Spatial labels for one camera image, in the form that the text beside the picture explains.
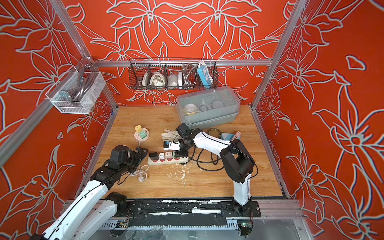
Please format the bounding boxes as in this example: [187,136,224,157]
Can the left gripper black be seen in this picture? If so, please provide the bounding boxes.
[119,146,149,175]

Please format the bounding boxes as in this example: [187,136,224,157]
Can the black charger plug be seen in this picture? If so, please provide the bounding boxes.
[149,152,160,162]

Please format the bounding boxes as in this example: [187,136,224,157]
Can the round pink socket hub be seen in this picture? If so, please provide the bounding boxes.
[134,128,150,142]

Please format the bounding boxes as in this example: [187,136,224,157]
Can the small green plug adapter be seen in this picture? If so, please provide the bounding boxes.
[139,131,148,139]

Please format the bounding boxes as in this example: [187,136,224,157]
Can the pink charger plug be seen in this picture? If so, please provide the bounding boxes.
[165,152,174,161]

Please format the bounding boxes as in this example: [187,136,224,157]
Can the white power strip red sockets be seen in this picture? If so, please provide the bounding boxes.
[147,157,189,166]

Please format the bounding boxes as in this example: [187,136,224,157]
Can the yellow plug adapter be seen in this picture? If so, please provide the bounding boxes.
[135,125,143,133]

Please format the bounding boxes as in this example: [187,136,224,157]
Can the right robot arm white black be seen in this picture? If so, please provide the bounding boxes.
[177,123,256,217]

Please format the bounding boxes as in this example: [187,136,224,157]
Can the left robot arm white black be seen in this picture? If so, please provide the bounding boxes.
[30,145,149,240]

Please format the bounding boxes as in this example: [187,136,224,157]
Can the white work glove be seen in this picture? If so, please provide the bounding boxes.
[161,129,180,142]

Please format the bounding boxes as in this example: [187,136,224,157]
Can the roll of brown tape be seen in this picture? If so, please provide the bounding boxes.
[208,128,222,138]

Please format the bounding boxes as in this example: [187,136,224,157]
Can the translucent grey storage box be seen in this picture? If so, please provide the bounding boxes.
[177,86,241,130]

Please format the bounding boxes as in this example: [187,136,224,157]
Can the blue triangular power strip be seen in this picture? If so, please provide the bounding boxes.
[220,131,241,141]

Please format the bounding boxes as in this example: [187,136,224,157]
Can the blue power strip in basket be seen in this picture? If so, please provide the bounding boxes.
[197,61,214,89]

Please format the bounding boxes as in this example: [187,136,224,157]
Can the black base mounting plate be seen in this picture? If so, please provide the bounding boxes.
[127,198,261,218]

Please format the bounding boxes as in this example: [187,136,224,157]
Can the black power cable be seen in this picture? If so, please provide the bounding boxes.
[179,143,226,172]

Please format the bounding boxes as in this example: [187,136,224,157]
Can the white cable of round hub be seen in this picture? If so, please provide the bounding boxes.
[128,140,150,183]

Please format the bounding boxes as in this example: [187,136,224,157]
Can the grey cables in basket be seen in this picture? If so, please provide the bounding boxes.
[182,62,198,88]

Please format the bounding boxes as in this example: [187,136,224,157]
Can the black wire wall basket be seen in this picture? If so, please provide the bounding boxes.
[129,58,218,90]

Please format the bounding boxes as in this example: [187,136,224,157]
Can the clear plastic wall bin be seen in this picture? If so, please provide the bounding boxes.
[46,67,106,115]

